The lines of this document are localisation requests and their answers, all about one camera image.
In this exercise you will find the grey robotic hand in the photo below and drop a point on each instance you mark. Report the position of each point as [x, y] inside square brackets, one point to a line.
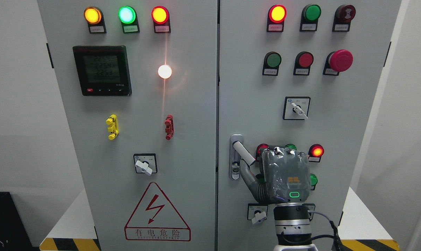
[286, 174]

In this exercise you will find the silver swing door handle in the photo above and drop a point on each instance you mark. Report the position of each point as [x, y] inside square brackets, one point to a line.
[238, 153]

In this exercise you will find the silver black robot forearm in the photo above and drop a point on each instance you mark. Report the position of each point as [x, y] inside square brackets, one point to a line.
[293, 229]

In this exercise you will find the grey right cabinet door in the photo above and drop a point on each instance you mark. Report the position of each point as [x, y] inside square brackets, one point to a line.
[252, 105]

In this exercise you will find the grey cabinet door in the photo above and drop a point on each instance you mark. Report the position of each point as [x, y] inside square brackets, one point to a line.
[252, 105]
[186, 163]

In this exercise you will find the grey left cabinet door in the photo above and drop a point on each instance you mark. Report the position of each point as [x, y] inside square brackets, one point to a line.
[186, 163]

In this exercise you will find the red-rimmed lit lamp left door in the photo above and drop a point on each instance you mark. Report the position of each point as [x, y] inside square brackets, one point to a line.
[161, 19]

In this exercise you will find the green push button lower right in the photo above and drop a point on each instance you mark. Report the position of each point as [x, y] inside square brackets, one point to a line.
[313, 181]

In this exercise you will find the green push button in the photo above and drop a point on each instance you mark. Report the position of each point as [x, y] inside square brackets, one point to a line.
[260, 177]
[313, 181]
[272, 61]

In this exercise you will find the green push button lower left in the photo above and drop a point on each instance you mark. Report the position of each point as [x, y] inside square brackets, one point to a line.
[260, 177]

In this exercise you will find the green lamp middle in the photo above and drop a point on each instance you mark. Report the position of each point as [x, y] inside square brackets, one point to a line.
[291, 146]

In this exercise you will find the red lit lamp middle right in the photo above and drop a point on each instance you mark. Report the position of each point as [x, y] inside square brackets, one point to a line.
[315, 153]

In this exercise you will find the red lit lamp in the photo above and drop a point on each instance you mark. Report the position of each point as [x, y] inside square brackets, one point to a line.
[315, 153]
[259, 150]
[276, 17]

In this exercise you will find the red lit lamp middle left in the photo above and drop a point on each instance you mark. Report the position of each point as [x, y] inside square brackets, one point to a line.
[259, 150]

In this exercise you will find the white platform with hazard stripes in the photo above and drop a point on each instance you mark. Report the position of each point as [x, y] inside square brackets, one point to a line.
[359, 229]

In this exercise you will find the red push button upper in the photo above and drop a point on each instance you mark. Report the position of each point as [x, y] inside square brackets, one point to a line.
[303, 62]

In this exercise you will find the green push button upper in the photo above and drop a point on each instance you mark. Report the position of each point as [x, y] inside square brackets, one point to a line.
[272, 61]

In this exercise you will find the red emergency stop mushroom button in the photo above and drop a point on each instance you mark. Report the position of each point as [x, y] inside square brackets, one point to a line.
[337, 62]

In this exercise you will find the red electric hazard warning sticker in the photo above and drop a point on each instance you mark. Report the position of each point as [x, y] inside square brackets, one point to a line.
[155, 218]

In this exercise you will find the white glowing lamp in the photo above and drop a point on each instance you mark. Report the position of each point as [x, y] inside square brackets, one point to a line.
[165, 71]

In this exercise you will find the red lit lamp right top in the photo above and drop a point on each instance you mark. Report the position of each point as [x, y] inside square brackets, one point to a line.
[276, 17]

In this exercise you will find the green lamp right top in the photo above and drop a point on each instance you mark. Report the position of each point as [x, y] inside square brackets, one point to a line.
[309, 18]

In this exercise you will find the dark red buzzer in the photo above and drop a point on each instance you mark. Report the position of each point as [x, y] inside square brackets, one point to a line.
[343, 16]

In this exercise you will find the black digital power meter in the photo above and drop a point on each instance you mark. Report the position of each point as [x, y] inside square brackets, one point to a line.
[103, 70]

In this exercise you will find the green lit indicator lamp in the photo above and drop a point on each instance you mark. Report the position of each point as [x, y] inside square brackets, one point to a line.
[128, 18]

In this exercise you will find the yellow indicator lamp top left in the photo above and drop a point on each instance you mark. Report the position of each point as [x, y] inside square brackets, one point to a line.
[95, 20]

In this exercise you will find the black box bottom left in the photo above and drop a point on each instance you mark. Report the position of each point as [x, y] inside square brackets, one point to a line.
[13, 236]

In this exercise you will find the black knob selector switch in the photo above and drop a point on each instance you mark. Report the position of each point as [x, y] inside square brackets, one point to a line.
[311, 207]

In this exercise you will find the white lever selector switch bottom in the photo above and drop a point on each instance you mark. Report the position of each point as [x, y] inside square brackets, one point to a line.
[256, 212]

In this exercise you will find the right door upper selector switch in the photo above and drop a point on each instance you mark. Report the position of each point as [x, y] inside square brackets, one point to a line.
[296, 108]

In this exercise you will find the left door rotary selector switch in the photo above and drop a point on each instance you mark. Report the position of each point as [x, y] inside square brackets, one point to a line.
[145, 163]

